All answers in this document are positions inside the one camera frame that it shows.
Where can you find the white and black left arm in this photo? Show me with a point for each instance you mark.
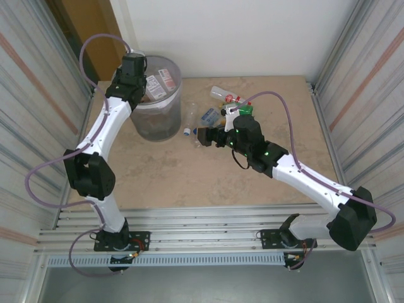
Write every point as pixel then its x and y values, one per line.
pixel 116 116

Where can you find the green plastic bottle yellow cap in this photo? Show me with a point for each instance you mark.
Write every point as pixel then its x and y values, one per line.
pixel 246 110

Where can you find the clear plastic bin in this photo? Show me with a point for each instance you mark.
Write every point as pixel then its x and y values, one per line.
pixel 158 126

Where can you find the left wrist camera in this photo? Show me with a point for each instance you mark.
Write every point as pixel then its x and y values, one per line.
pixel 137 51

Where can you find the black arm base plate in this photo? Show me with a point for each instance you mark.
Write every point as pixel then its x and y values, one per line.
pixel 142 236
pixel 268 236

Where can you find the brown wooden door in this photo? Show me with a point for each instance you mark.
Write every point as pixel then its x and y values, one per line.
pixel 72 25

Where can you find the clear bottle blue Pepsi label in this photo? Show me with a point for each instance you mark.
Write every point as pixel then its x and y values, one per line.
pixel 195 130

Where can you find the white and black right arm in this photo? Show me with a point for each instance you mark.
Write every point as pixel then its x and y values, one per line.
pixel 309 183

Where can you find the clear water bottle blue print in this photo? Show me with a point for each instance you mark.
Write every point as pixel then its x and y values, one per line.
pixel 210 115

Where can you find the white bottle red label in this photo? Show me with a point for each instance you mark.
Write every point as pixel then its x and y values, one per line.
pixel 219 92

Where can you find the clear slim bottle white cap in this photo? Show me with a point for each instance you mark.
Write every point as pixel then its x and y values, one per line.
pixel 190 116

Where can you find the aluminium rail frame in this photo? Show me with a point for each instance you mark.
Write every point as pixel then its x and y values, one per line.
pixel 205 221

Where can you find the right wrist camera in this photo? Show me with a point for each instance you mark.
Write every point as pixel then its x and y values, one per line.
pixel 230 118

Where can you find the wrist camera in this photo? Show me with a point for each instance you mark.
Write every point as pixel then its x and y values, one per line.
pixel 137 51
pixel 230 118

